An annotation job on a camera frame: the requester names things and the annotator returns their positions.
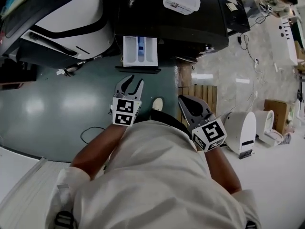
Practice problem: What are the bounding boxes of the brown cardboard box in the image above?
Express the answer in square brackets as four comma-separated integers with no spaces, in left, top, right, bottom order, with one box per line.
[264,99,295,135]

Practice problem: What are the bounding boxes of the person's white shirt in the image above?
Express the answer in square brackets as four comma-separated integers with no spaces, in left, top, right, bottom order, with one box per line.
[51,120,263,229]

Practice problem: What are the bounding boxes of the person's black trousers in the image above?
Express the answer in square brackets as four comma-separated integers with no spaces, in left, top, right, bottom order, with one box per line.
[149,108,189,131]

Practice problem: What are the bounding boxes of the black power adapter with cable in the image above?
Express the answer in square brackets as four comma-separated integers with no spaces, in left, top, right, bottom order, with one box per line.
[236,11,268,60]

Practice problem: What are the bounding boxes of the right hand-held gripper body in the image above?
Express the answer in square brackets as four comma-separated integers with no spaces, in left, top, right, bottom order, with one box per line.
[187,112,228,153]

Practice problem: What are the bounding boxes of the white floor cable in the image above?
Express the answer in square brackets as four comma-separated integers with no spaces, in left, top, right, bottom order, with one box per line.
[246,56,266,111]

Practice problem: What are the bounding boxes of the white flat board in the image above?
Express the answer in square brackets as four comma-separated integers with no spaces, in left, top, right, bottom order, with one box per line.
[0,146,73,229]

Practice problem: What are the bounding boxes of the black floor cable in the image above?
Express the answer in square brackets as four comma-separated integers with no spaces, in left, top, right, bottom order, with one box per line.
[80,126,106,145]

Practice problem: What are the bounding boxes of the black washing machine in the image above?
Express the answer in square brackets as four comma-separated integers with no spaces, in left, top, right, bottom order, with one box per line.
[113,0,251,58]

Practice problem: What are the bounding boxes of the white detergent drawer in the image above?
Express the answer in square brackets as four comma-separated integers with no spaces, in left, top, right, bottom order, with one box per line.
[115,35,162,74]

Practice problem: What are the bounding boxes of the person's right forearm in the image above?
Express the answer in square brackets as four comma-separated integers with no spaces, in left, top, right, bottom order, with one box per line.
[203,148,243,196]

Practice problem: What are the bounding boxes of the dark low cabinet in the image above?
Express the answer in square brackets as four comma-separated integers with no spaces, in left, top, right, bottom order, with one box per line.
[0,58,38,91]

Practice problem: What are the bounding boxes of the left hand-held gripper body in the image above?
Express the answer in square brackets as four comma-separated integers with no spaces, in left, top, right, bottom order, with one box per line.
[110,89,143,128]

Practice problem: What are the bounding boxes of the black strap buckle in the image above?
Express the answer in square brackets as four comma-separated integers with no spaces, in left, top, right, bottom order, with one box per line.
[54,210,75,229]

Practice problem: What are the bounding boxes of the white toilet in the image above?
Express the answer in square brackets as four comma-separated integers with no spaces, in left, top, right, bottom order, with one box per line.
[254,109,287,148]

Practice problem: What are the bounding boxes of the wooden slat mat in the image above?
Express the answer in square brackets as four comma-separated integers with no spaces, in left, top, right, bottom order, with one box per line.
[177,84,219,124]

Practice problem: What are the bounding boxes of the white rounded floor appliance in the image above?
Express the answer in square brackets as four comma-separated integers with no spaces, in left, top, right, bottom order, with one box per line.
[223,111,257,160]

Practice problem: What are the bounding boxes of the person's left forearm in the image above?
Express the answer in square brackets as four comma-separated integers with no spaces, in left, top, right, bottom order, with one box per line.
[71,121,127,177]

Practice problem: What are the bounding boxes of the white and black appliance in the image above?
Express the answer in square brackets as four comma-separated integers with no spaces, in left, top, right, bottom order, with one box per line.
[0,0,115,69]

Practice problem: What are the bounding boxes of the white panel with black slots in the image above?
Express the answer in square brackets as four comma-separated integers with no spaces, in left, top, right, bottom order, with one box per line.
[277,16,299,67]

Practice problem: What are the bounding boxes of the person's white shoe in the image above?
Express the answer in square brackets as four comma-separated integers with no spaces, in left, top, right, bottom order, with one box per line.
[151,97,164,111]

